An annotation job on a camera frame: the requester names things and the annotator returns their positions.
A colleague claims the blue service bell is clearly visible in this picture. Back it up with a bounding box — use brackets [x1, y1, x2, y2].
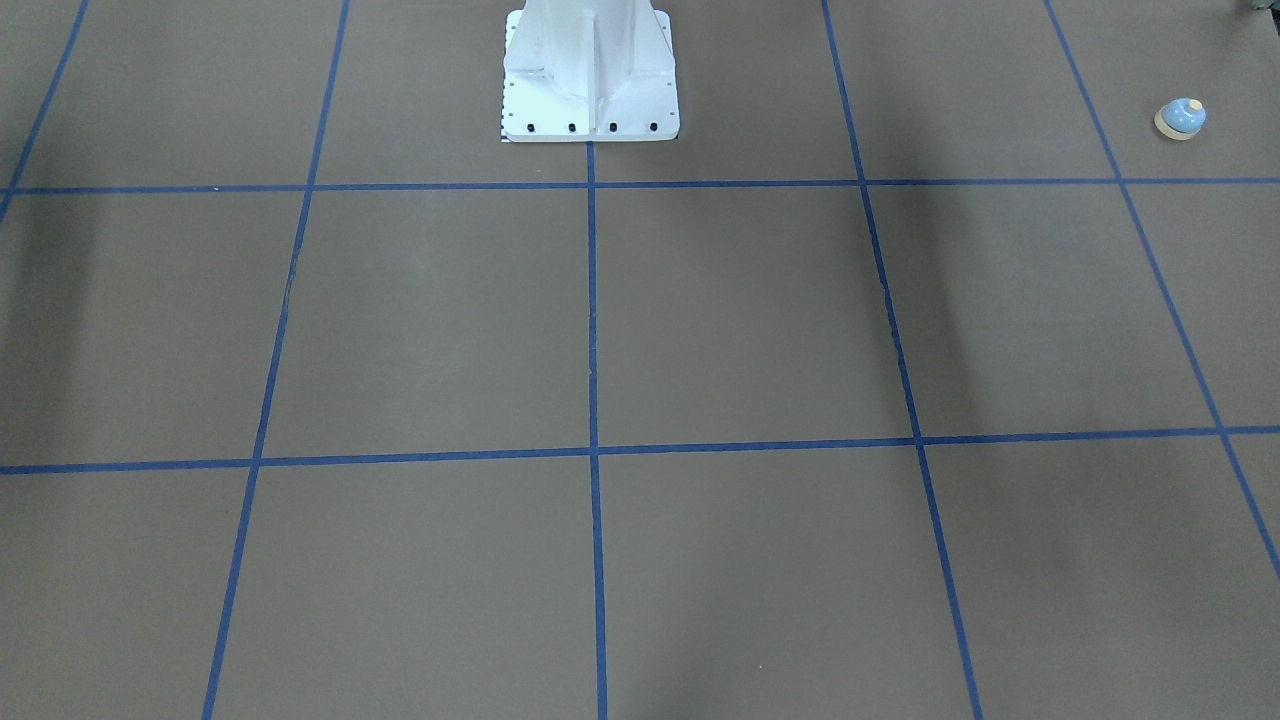
[1153, 97, 1207, 141]

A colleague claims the brown table mat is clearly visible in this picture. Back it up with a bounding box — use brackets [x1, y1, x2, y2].
[3, 1, 1277, 719]

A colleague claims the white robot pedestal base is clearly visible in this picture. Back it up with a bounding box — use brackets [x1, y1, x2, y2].
[500, 1, 681, 143]

